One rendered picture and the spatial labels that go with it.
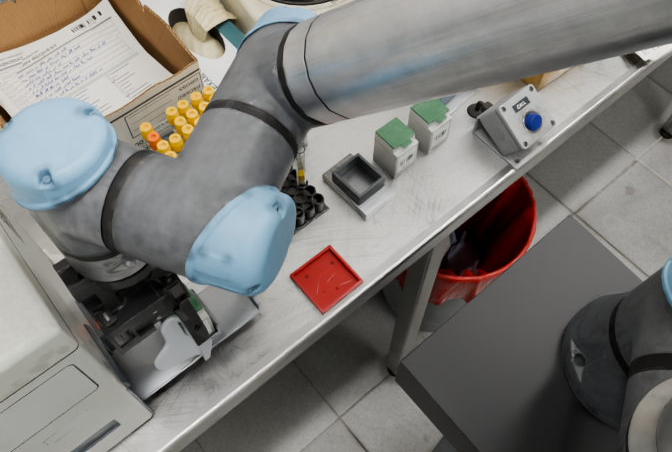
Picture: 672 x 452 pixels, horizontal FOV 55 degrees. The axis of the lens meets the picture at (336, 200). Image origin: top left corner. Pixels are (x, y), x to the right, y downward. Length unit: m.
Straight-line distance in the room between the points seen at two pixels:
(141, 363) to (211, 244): 0.40
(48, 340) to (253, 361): 0.32
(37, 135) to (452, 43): 0.26
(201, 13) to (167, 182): 0.61
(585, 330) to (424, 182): 0.31
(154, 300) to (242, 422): 1.11
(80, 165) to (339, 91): 0.17
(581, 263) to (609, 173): 1.32
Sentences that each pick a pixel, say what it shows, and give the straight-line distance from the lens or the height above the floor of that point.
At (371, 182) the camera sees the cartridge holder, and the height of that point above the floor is 0.89.
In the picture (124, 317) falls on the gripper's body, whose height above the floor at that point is 1.10.
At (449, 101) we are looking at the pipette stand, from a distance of 1.00.
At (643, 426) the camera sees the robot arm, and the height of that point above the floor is 1.17.
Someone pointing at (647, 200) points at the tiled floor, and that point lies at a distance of 2.13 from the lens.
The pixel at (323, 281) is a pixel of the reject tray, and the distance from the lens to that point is 0.84.
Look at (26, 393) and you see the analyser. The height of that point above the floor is 1.12.
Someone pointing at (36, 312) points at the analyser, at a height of 1.17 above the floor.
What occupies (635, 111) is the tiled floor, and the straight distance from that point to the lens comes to 2.32.
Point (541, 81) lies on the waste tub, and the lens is 1.04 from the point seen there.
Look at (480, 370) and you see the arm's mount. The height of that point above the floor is 0.95.
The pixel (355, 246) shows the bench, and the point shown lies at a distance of 0.86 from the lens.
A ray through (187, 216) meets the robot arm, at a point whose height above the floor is 1.29.
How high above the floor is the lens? 1.65
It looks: 59 degrees down
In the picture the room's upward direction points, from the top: straight up
